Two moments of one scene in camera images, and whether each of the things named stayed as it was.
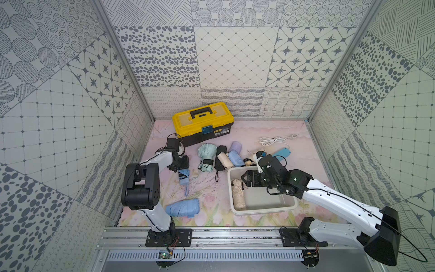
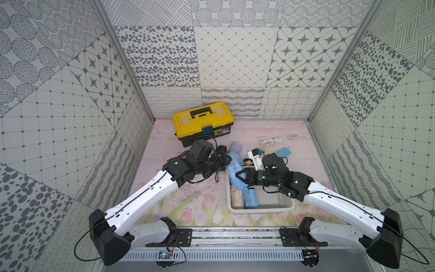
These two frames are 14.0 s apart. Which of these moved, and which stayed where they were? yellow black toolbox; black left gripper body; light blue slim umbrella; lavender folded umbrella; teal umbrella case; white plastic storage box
Moved: light blue slim umbrella; black left gripper body
Stayed: teal umbrella case; lavender folded umbrella; yellow black toolbox; white plastic storage box
